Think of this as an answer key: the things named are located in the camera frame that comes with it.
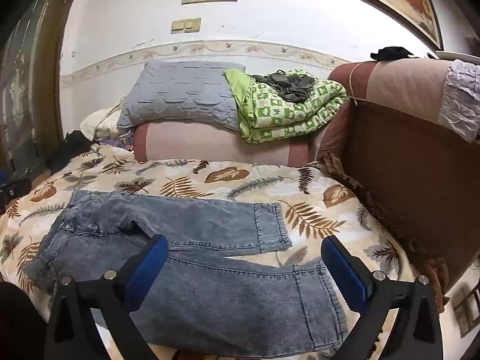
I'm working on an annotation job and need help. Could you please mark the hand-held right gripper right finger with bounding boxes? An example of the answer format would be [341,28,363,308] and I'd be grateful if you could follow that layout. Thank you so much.
[320,235,444,360]

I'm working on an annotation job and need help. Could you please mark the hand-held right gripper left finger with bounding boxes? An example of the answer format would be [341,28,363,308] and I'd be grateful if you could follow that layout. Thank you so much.
[44,234,169,360]

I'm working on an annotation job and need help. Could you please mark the grey-blue denim pants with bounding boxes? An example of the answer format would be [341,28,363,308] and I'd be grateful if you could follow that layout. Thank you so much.
[23,189,350,359]

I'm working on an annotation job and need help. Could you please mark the leaf print fleece blanket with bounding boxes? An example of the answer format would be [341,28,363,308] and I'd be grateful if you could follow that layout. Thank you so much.
[0,144,417,360]

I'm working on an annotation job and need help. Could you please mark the brown and pink sofa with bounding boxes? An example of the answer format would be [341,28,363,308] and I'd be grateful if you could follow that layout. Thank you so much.
[133,58,480,314]

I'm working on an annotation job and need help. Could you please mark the purple printed cloth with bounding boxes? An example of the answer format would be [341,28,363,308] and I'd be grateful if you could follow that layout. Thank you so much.
[101,131,136,151]

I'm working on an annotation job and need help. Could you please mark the wooden chair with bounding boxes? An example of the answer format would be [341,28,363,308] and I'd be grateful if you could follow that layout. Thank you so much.
[452,285,480,340]

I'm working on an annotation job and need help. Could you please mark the black cloth heap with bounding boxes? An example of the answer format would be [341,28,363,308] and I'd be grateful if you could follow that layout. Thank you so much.
[49,130,94,173]

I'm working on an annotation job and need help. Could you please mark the white crumpled cloth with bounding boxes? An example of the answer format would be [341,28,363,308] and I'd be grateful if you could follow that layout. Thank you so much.
[80,107,124,139]

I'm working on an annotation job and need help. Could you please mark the green patterned quilt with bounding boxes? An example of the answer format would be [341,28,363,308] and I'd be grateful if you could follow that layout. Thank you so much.
[224,68,350,144]

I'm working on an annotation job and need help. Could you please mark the grey quilted pillow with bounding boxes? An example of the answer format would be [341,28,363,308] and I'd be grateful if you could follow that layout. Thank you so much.
[117,61,246,132]

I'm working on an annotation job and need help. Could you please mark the dark grey garment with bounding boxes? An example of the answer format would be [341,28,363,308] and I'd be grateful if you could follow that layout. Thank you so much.
[252,73,316,103]

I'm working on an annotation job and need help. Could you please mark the white lace cloth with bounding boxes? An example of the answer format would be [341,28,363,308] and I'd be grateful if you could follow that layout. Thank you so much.
[439,59,480,143]

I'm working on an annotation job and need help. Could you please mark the wooden door with glass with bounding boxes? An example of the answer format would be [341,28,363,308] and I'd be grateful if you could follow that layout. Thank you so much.
[0,0,76,181]

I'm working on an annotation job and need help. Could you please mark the small black cloth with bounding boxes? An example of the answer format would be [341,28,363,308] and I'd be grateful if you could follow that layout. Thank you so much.
[370,46,413,61]

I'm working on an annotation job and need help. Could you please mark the white cord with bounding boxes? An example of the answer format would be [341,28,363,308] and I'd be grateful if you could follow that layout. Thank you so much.
[349,62,366,107]

